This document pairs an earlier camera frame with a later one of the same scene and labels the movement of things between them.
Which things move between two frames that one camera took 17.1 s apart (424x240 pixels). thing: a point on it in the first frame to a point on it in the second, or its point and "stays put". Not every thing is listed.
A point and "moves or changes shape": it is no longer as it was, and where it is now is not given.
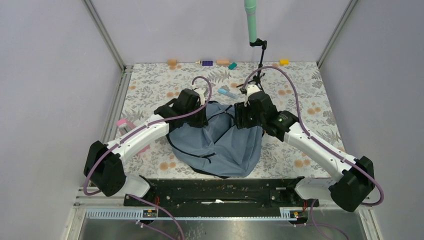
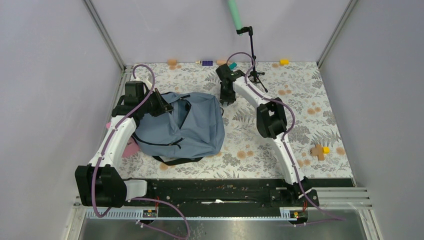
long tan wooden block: [222, 62] stays put
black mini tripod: [263, 43] to [254, 76]
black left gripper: [202, 121] to [163, 106]
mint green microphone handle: [250, 8] to [235, 14]
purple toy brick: [207, 63] stays put
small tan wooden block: [172, 62] stays put
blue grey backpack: [218, 148] moves or changes shape
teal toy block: [232, 66] stays put
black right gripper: [240, 110] to [230, 100]
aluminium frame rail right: [350, 8] stays put
